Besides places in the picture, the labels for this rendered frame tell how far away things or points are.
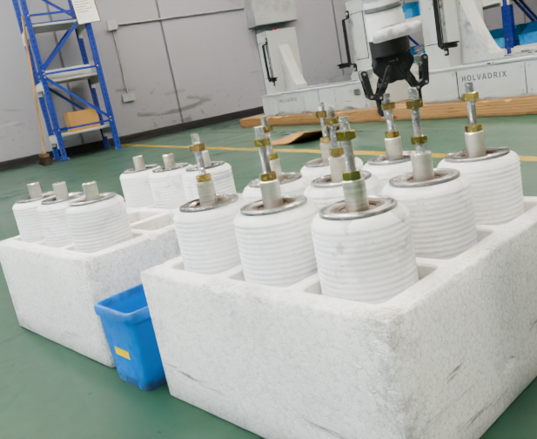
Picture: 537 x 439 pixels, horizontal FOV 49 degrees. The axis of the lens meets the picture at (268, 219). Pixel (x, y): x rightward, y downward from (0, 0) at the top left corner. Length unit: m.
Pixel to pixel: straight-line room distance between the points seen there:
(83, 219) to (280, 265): 0.44
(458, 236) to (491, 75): 2.73
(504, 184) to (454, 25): 2.97
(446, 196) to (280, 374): 0.25
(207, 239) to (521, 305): 0.36
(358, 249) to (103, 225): 0.53
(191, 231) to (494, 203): 0.36
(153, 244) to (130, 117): 6.19
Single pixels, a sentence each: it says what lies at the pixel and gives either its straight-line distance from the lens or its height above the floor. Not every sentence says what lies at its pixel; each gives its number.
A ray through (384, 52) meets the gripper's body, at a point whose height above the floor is 0.40.
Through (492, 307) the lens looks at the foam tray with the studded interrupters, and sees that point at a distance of 0.65.
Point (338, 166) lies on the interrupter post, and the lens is 0.73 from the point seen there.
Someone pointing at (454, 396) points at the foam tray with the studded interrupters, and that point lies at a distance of 0.61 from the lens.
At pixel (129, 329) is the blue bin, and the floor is 0.10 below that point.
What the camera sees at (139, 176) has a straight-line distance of 1.29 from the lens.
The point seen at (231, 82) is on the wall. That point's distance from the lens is 7.59.
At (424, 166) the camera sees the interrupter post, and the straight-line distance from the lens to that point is 0.66.
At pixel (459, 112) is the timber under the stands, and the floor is 0.03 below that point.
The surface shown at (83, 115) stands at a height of 0.40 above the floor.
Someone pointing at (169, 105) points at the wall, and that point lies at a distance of 7.28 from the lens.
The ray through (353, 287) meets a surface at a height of 0.19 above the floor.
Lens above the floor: 0.39
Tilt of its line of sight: 13 degrees down
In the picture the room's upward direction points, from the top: 11 degrees counter-clockwise
